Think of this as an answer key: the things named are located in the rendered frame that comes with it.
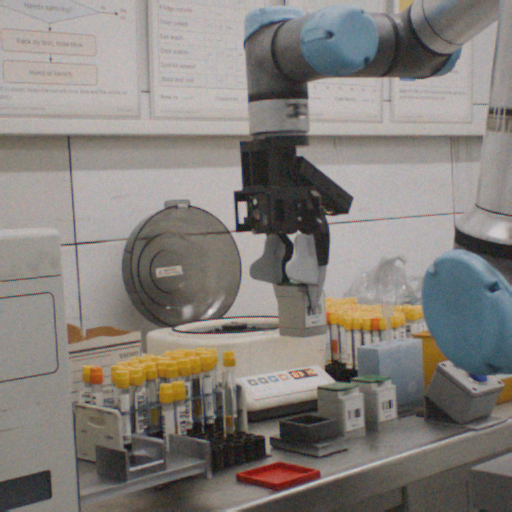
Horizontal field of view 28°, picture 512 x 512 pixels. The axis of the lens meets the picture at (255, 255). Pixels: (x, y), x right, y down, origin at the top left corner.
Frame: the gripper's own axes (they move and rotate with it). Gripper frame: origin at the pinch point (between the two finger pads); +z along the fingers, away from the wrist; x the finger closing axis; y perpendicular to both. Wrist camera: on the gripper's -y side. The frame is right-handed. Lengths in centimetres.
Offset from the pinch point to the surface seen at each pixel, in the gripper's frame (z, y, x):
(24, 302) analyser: -4.3, 42.4, 8.3
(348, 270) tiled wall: 3, -68, -58
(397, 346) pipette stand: 9.3, -21.3, -3.5
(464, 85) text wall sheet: -37, -111, -58
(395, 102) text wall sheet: -33, -86, -57
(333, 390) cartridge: 12.6, -5.1, -0.4
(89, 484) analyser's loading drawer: 15.1, 34.6, 4.3
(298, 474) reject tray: 18.9, 9.8, 8.3
